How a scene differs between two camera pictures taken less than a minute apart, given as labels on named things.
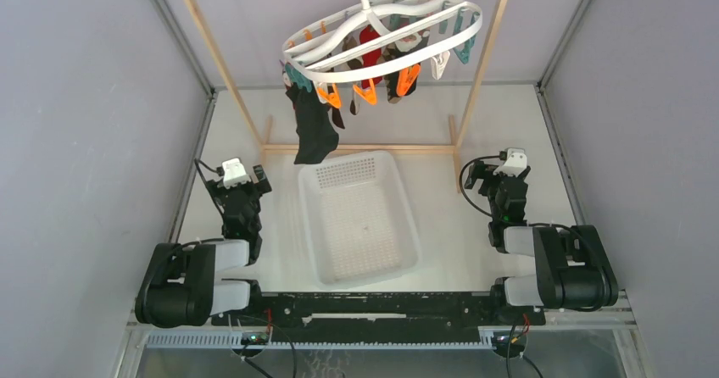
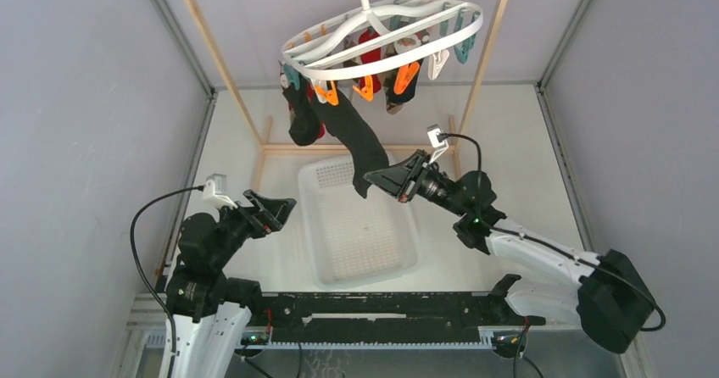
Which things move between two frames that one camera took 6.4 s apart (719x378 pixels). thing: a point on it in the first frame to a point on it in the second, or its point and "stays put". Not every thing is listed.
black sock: x=316 y=133 to x=366 y=150
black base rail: x=382 y=317 stays put
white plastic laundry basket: x=359 y=223 stays put
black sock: x=353 y=63 to x=304 y=127
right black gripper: x=480 y=170 to x=403 y=180
